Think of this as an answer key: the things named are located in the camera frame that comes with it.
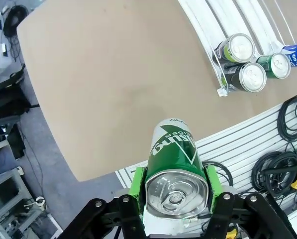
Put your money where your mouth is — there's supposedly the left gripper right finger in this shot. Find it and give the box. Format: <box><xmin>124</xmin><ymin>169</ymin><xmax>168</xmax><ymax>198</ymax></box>
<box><xmin>205</xmin><ymin>165</ymin><xmax>297</xmax><ymax>239</ymax></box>

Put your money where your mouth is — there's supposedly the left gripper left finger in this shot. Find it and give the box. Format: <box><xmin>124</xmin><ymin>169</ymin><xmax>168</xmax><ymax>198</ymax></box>
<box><xmin>62</xmin><ymin>166</ymin><xmax>149</xmax><ymax>239</ymax></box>

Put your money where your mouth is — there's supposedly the green Chilsung cider can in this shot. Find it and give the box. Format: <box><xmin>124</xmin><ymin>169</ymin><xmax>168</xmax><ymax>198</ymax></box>
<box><xmin>144</xmin><ymin>117</ymin><xmax>210</xmax><ymax>220</ymax></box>
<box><xmin>256</xmin><ymin>52</ymin><xmax>291</xmax><ymax>80</ymax></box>

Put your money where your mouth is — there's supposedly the white slotted base panel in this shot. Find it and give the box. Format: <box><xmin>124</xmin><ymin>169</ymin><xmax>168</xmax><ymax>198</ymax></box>
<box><xmin>114</xmin><ymin>89</ymin><xmax>297</xmax><ymax>239</ymax></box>

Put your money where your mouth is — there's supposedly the black Pepsi can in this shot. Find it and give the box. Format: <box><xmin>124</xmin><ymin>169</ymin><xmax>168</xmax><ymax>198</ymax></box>
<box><xmin>212</xmin><ymin>33</ymin><xmax>256</xmax><ymax>63</ymax></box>
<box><xmin>221</xmin><ymin>62</ymin><xmax>267</xmax><ymax>93</ymax></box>

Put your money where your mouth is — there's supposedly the black equipment case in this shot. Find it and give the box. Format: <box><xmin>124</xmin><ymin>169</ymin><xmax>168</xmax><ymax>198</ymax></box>
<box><xmin>0</xmin><ymin>64</ymin><xmax>31</xmax><ymax>119</ymax></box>

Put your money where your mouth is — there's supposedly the white can dispenser rack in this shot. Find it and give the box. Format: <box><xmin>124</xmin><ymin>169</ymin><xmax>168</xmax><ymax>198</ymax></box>
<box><xmin>177</xmin><ymin>0</ymin><xmax>297</xmax><ymax>98</ymax></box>

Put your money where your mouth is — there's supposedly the black cable coil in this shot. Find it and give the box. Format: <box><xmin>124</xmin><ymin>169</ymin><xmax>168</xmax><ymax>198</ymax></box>
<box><xmin>252</xmin><ymin>150</ymin><xmax>297</xmax><ymax>193</ymax></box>
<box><xmin>202</xmin><ymin>161</ymin><xmax>234</xmax><ymax>187</ymax></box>
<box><xmin>277</xmin><ymin>95</ymin><xmax>297</xmax><ymax>143</ymax></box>

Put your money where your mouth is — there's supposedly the grey metal frame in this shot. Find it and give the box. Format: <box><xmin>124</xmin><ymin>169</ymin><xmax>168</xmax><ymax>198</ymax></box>
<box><xmin>0</xmin><ymin>166</ymin><xmax>23</xmax><ymax>226</ymax></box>

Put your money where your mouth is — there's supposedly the black cable bundle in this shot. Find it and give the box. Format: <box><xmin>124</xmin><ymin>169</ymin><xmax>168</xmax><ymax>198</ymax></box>
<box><xmin>1</xmin><ymin>4</ymin><xmax>30</xmax><ymax>37</ymax></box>

